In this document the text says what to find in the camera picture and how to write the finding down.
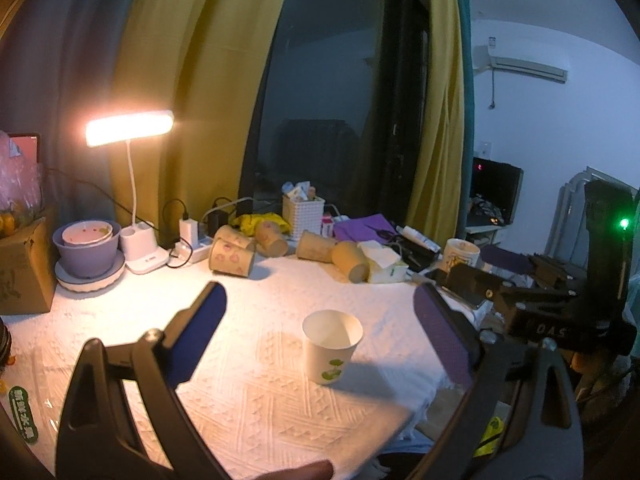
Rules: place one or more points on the purple cloth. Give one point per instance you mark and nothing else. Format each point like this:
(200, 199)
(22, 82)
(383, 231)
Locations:
(365, 227)

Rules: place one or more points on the cardboard box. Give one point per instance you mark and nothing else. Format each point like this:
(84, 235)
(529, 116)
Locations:
(22, 270)

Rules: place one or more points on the white woven basket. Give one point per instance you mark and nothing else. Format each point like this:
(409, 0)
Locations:
(302, 216)

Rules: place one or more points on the yellow packet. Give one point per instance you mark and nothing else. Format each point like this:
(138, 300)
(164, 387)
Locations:
(490, 435)

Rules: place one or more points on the wall socket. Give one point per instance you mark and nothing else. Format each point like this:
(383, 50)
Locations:
(484, 148)

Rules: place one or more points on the tissue box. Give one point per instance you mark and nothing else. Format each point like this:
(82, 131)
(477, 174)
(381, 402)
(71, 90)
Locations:
(385, 262)

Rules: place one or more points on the brown paper cup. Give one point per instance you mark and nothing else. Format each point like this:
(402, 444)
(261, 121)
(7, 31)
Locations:
(235, 237)
(272, 240)
(315, 246)
(350, 260)
(231, 260)

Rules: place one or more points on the white textured tablecloth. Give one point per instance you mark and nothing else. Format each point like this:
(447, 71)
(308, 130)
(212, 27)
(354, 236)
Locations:
(260, 410)

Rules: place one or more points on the person's left hand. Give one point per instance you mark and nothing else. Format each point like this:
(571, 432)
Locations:
(300, 471)

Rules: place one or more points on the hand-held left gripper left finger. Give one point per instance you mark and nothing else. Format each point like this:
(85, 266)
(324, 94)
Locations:
(200, 325)

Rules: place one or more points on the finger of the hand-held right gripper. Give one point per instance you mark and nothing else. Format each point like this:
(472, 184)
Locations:
(472, 282)

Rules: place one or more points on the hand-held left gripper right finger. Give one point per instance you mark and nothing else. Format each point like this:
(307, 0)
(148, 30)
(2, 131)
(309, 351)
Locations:
(442, 332)

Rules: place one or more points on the white power strip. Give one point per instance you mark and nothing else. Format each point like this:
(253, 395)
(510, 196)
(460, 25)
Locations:
(192, 254)

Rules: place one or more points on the grey folding frame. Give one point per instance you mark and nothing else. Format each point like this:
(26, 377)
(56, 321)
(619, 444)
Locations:
(567, 215)

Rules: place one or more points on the purple bowl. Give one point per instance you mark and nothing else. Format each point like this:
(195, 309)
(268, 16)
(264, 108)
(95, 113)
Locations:
(85, 257)

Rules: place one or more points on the green label sticker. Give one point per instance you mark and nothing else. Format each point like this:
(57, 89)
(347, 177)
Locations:
(24, 412)

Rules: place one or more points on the yellow cloth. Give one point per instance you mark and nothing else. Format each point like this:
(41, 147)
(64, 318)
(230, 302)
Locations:
(260, 221)

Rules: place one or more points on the white printed mug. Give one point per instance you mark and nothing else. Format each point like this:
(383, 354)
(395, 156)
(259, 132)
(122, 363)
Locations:
(460, 255)

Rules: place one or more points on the black charger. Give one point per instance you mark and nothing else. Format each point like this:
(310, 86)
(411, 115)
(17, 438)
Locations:
(218, 222)

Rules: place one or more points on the oranges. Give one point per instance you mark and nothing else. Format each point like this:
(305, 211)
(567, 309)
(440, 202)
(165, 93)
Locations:
(7, 225)

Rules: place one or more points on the white tube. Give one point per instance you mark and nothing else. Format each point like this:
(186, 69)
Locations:
(417, 237)

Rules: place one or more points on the white plate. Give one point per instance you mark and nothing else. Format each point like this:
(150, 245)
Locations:
(90, 282)

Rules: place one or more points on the white bowl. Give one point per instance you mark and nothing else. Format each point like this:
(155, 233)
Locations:
(87, 234)

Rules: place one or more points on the white charger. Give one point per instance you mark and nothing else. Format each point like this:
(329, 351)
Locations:
(189, 232)

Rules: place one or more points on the white desk lamp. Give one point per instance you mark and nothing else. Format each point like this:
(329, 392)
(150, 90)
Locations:
(131, 125)

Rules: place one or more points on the black monitor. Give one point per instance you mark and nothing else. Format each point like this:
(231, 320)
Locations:
(495, 187)

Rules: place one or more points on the white air conditioner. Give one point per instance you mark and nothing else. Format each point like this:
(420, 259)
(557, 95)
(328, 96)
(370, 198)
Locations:
(527, 65)

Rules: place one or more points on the pink plastic bag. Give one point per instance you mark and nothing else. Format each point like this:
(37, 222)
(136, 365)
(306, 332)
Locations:
(17, 180)

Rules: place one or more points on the yellow curtain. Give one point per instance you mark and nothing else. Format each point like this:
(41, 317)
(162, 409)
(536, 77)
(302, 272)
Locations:
(200, 75)
(440, 110)

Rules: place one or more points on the white cup with green print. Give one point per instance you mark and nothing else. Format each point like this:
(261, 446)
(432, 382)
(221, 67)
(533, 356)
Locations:
(330, 345)

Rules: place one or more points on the dark window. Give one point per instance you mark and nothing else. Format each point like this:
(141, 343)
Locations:
(340, 85)

